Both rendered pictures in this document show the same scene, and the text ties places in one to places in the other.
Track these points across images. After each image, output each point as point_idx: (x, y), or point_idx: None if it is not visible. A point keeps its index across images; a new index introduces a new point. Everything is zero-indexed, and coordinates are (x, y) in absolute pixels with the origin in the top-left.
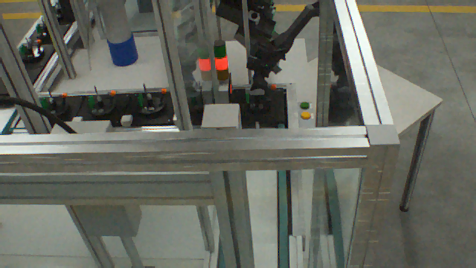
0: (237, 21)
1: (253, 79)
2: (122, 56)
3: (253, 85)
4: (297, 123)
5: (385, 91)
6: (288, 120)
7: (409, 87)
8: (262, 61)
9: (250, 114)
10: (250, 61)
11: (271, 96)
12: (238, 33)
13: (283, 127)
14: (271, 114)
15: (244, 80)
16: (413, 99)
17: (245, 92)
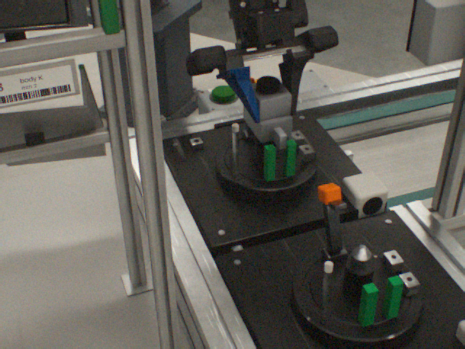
0: (77, 6)
1: (304, 56)
2: None
3: (299, 83)
4: (298, 95)
5: (51, 59)
6: (299, 108)
7: (30, 35)
8: (251, 8)
9: (324, 171)
10: (281, 11)
11: (213, 152)
12: (84, 74)
13: (321, 120)
14: None
15: (39, 335)
16: (75, 29)
17: (221, 211)
